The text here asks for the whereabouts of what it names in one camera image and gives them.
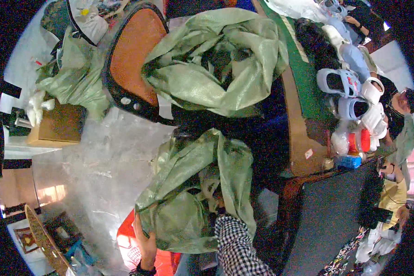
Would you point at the brown cardboard box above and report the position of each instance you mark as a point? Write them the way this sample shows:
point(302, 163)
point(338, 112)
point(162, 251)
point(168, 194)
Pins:
point(58, 127)

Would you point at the blue box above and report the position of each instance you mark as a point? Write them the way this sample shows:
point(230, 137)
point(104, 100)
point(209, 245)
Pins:
point(348, 161)

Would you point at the slumped green woven sack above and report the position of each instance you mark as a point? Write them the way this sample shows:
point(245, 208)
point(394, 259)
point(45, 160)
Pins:
point(74, 79)

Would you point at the black chair with orange seat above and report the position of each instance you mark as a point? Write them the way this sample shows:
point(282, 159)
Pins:
point(131, 58)

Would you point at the white bag in black bin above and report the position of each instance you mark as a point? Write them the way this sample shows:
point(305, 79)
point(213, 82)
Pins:
point(89, 20)

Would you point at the person's left hand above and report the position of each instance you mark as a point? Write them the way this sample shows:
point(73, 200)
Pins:
point(145, 243)

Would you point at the light blue clog shoe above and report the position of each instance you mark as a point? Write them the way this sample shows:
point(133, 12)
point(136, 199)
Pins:
point(336, 82)
point(352, 108)

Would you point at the wooden table with green mat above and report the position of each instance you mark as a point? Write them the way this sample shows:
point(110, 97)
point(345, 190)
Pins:
point(298, 114)

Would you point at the brown wooden board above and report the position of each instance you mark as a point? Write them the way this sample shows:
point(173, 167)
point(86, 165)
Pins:
point(43, 238)

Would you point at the red plastic container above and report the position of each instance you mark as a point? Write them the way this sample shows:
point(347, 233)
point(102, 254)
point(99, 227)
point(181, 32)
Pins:
point(360, 140)

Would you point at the clear plastic bag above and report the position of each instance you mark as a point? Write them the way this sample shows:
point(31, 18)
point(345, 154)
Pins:
point(340, 141)

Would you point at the white plastic bags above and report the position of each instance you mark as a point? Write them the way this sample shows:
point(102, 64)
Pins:
point(37, 105)

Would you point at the heap of white shoes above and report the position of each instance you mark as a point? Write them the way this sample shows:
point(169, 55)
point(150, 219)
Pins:
point(372, 114)

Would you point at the black wrist band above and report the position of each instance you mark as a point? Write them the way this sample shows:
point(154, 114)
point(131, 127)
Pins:
point(143, 271)

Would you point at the large green woven sack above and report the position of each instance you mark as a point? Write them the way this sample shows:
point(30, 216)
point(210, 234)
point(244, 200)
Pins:
point(193, 82)

